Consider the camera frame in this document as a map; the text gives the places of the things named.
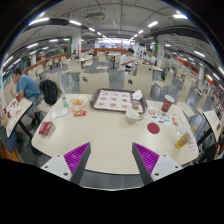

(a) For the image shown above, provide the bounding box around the white paper napkin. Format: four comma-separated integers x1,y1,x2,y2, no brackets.
131,89,144,101

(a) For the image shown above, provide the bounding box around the small red sauce packet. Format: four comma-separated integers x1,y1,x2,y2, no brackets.
73,110,87,118

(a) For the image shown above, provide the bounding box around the person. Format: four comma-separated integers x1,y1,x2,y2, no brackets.
143,49,158,66
9,67,42,121
119,48,136,73

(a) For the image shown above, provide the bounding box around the white neighbouring table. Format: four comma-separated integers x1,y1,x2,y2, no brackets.
194,109,223,144
4,97,34,139

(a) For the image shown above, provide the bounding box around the paper food bag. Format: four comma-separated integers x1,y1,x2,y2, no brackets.
68,94,90,112

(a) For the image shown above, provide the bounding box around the clear bottle with tan cap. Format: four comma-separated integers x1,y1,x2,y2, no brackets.
175,124,194,150

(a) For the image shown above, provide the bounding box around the brown food tray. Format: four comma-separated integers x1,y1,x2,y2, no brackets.
90,88,148,115

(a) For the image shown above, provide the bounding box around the group of beige chairs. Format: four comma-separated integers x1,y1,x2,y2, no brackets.
26,51,204,108

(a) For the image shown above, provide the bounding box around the small clear bottle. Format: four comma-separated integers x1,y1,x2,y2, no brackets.
61,94,69,108

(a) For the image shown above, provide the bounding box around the group of ceiling lights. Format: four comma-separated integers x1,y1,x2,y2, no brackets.
2,13,224,76

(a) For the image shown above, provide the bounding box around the red snack packet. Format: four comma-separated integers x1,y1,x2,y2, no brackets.
38,120,55,137

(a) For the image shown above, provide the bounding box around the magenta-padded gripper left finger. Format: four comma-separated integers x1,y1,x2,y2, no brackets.
40,142,92,186

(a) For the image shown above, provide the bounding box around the white patterned mug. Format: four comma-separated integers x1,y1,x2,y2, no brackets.
125,109,144,126

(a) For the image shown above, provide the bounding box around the ceiling air conditioner unit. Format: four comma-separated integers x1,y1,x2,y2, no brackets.
84,11,107,22

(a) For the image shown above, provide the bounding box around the white paper card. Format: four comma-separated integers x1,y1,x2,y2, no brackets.
49,107,70,121

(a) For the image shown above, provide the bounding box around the red paper cup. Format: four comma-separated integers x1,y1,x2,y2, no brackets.
161,94,176,113

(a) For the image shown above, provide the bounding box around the black backpack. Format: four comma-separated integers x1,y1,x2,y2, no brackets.
38,79,59,106

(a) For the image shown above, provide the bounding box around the red and white leaflet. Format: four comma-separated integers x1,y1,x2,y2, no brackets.
186,134,200,155

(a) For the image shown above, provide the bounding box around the colourful sticker sheet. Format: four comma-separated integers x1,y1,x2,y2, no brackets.
145,106,173,128

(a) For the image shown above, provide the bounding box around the beige chair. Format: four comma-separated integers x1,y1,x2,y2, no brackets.
123,73,154,100
78,71,111,95

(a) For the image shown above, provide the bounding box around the flat round red coaster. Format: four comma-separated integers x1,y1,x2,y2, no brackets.
146,122,161,135

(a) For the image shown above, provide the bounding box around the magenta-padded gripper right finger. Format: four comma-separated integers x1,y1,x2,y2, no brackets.
131,142,184,186

